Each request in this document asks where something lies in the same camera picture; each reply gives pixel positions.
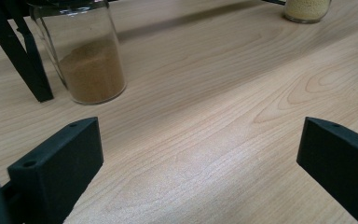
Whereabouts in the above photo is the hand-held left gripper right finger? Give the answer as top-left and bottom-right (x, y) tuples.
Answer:
(296, 116), (358, 224)

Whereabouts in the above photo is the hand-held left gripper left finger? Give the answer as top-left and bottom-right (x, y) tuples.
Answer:
(7, 117), (104, 224)

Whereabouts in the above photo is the low black shelf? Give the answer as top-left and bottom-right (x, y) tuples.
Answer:
(0, 0), (287, 103)

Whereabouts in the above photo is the glass jar of brown powder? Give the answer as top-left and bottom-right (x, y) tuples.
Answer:
(27, 0), (128, 105)

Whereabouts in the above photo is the glass jar of yellow grains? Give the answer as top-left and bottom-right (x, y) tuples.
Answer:
(282, 0), (333, 24)

